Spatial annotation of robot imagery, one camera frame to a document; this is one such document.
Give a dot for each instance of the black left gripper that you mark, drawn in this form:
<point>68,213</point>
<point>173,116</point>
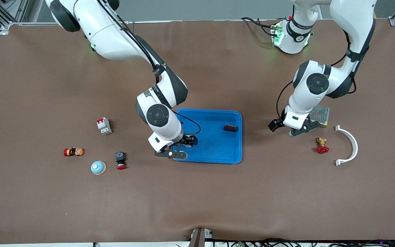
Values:
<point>275,124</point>

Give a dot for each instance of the metal mesh power supply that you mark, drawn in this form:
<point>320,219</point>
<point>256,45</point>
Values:
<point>322,115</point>

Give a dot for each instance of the white curved plastic bracket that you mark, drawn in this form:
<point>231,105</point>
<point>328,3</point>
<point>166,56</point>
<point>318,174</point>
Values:
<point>353,140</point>

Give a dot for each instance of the blue plastic tray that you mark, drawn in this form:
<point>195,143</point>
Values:
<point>218,147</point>

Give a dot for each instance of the white red circuit breaker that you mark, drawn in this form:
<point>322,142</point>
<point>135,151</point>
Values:
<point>104,126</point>

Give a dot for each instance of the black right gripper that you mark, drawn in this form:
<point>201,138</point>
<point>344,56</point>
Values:
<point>188,140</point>

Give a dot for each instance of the light blue desk bell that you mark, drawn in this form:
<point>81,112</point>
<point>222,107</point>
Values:
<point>98,167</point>

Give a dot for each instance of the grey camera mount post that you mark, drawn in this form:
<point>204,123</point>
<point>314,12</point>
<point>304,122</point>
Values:
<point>197,238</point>

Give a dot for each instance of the red emergency stop button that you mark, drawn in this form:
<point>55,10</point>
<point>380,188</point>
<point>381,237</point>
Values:
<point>120,160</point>

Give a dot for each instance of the aluminium frame with struts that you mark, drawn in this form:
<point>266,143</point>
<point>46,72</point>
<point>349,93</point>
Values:
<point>19,10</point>

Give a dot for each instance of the brass valve red handwheel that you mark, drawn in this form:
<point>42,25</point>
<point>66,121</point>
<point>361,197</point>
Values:
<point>321,145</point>

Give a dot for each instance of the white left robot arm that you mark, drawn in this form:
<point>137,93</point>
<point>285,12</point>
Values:
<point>321,84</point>

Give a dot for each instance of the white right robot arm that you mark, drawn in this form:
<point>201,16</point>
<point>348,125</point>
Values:
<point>115,37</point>

